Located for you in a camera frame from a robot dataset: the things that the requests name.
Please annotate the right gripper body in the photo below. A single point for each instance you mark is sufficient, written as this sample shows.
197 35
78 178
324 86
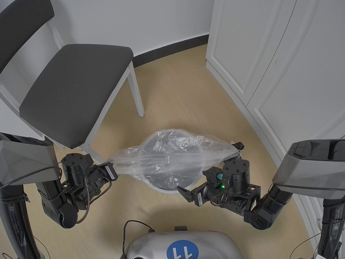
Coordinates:
209 194

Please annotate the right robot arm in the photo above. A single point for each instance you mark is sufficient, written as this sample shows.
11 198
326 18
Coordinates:
237 177

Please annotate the white trash bin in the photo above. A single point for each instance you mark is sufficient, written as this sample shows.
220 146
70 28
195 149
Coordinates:
172 190

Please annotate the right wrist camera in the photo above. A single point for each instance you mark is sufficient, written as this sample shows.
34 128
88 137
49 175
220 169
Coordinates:
211 175

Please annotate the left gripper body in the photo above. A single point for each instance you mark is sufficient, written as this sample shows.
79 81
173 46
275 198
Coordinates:
101 174

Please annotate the grey padded white chair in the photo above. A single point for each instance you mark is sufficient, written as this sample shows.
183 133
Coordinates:
75 90

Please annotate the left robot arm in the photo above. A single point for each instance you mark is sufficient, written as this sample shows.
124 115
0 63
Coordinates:
27 160

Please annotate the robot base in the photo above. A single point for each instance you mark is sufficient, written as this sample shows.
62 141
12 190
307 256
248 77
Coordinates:
151 244

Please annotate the clear plastic bag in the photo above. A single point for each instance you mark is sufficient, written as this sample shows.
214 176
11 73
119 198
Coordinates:
175 150

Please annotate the crumpled black plastic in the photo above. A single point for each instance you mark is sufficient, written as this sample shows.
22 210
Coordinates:
239 146

